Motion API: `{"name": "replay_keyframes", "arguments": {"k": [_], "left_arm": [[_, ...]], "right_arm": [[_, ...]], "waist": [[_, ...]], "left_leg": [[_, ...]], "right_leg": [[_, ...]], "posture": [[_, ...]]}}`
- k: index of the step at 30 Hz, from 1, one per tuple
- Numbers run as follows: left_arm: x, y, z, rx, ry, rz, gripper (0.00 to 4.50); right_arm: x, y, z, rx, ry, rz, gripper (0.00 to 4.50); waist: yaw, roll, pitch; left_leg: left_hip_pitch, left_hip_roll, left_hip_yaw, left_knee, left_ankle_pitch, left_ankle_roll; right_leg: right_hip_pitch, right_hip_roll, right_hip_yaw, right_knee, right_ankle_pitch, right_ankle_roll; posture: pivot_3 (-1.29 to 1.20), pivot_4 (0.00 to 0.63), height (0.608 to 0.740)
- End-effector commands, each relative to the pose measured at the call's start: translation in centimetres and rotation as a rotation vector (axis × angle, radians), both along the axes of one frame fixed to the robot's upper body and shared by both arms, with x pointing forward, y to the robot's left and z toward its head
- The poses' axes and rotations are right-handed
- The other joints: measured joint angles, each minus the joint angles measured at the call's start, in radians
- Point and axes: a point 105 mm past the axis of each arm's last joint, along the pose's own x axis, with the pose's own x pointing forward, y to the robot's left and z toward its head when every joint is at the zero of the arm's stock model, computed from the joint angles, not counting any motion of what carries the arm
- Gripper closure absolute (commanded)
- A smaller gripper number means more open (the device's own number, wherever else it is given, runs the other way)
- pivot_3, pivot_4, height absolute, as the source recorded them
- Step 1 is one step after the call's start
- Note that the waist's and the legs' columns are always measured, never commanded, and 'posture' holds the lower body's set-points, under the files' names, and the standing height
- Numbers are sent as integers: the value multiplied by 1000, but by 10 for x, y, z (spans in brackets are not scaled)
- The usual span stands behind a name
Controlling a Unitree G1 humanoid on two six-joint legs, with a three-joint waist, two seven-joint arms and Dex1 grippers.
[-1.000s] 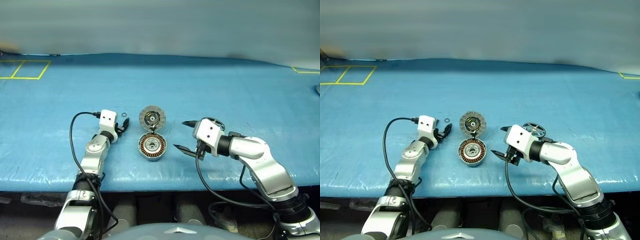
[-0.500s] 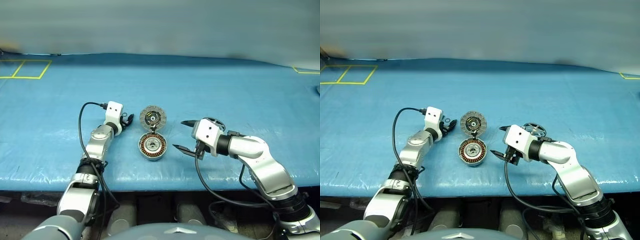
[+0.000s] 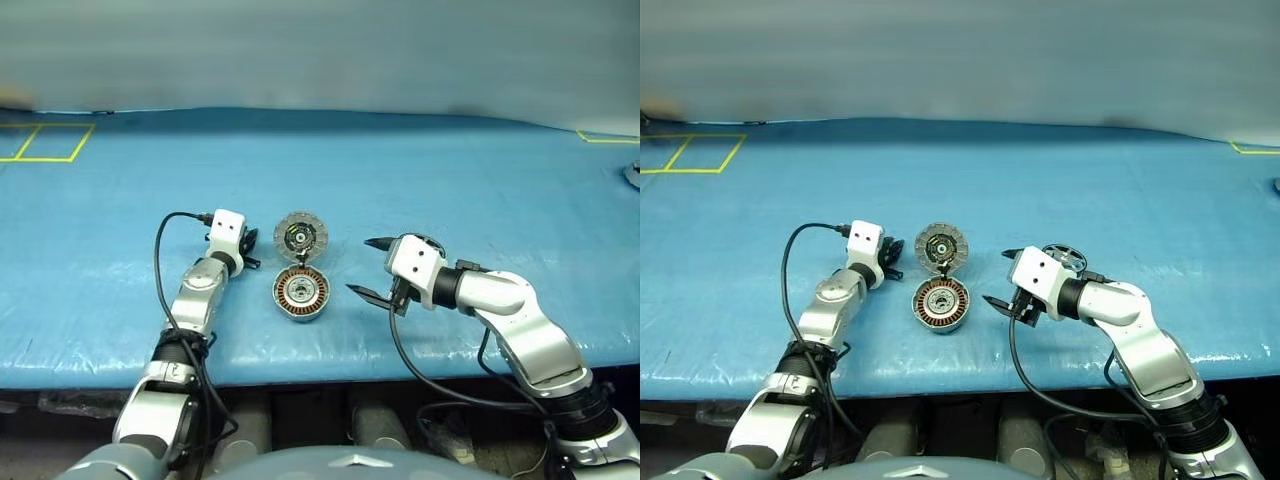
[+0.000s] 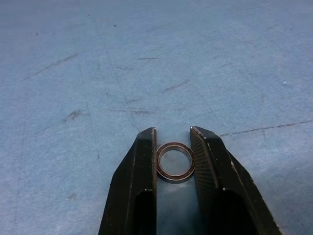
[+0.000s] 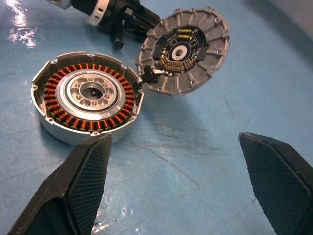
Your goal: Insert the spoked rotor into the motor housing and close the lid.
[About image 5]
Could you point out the silver motor housing copper windings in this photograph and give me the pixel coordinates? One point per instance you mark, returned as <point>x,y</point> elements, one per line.
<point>51,98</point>

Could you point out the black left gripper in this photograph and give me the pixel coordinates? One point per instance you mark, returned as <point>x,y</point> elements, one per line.
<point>115,9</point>

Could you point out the blue plastic table cover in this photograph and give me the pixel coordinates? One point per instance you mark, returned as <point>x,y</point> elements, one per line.
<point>185,151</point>

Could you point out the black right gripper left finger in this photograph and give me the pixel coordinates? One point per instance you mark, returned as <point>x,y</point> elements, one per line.
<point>83,176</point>

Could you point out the white round plastic part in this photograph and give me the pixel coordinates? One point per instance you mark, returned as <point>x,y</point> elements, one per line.
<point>212,49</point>

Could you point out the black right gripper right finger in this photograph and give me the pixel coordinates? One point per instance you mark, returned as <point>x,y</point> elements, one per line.
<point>281,181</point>

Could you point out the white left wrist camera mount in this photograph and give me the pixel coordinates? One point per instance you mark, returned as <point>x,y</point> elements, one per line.
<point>96,14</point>

